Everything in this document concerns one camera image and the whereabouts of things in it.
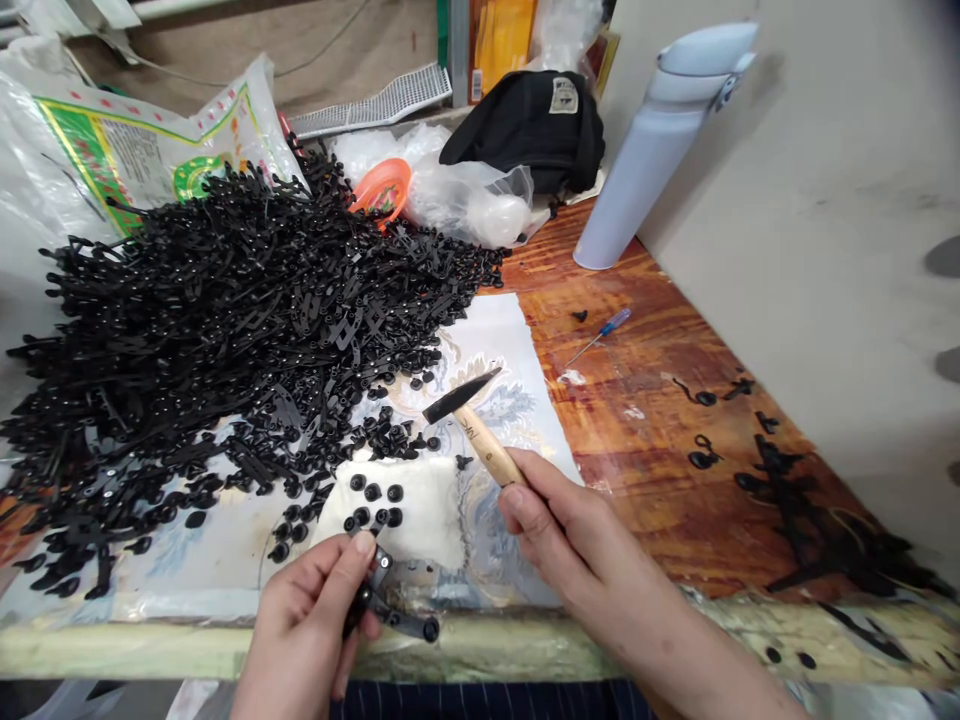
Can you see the orange plastic bowl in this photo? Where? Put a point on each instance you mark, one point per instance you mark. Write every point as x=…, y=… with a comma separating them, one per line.
x=382, y=187

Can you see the person's body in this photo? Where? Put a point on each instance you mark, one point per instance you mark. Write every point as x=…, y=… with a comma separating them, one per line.
x=487, y=701

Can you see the crumpled clear plastic bag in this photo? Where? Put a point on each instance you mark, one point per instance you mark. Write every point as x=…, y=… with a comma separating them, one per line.
x=457, y=195

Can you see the group of black round caps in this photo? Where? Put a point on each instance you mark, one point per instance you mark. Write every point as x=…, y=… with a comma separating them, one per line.
x=373, y=493

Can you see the white foam pad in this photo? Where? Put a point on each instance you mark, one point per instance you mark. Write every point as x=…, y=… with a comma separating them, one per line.
x=427, y=517

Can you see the printed white woven sack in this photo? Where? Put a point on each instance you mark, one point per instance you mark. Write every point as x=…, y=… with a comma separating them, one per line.
x=142, y=142

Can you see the orange packet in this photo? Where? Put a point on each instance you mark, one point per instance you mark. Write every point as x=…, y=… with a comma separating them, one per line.
x=501, y=45

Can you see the pale blue water bottle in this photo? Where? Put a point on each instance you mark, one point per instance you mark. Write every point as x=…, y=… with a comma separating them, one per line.
x=645, y=165

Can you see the black looped clip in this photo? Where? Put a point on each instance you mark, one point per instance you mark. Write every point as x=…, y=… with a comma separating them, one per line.
x=703, y=456
x=703, y=397

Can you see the small black plastic clip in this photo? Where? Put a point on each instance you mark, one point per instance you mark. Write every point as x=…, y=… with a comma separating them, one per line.
x=579, y=316
x=766, y=422

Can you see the black cap with patch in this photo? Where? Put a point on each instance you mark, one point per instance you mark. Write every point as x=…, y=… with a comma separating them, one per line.
x=525, y=127

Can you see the black cross shaped clip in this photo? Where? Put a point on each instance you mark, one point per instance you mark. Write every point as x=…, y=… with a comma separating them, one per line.
x=739, y=388

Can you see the floral patterned plastic mat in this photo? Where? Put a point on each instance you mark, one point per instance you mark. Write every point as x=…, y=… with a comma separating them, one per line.
x=495, y=352

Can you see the person's right hand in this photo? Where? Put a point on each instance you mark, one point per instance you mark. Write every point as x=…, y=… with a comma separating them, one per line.
x=592, y=555

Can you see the person's left hand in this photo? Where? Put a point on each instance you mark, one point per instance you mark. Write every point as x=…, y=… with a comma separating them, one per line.
x=300, y=615

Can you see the pale foam edge strip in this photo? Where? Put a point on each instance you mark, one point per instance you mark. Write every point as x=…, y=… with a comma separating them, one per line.
x=150, y=649

